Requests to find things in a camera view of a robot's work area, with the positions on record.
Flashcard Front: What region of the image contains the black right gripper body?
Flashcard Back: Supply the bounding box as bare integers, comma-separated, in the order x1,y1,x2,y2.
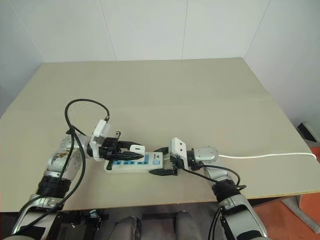
163,152,183,177

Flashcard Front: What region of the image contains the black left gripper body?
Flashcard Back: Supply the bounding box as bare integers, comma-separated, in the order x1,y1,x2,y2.
98,130,127,172

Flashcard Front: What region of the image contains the white charger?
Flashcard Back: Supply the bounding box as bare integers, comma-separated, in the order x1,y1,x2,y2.
129,144,146,157

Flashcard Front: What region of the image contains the white blue power strip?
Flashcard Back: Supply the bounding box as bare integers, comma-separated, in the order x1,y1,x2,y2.
103,150,176,175

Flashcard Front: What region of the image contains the dark grey rounded shape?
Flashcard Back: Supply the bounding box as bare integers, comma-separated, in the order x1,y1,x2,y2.
174,210,201,240
113,215,143,240

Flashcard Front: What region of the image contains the grey metal table foot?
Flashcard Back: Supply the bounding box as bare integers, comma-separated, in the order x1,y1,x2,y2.
280,195,311,219

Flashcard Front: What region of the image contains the white and black box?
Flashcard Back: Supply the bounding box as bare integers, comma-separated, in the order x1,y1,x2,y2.
296,120,320,144

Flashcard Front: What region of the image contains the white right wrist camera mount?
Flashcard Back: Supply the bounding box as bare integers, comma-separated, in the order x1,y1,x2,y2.
168,136,189,170

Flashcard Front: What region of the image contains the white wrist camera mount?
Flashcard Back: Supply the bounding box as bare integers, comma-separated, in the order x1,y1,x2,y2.
168,136,189,170
89,119,112,161

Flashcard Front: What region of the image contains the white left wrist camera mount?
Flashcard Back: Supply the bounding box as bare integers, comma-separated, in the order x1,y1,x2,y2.
89,119,112,161

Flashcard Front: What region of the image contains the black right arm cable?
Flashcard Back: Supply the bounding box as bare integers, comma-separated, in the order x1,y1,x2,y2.
179,166,248,240

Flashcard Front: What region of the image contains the white power strip cable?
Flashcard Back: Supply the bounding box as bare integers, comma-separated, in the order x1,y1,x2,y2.
218,151,318,161

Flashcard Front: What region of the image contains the black under-table frame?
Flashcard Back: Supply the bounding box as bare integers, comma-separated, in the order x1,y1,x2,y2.
56,208,112,240

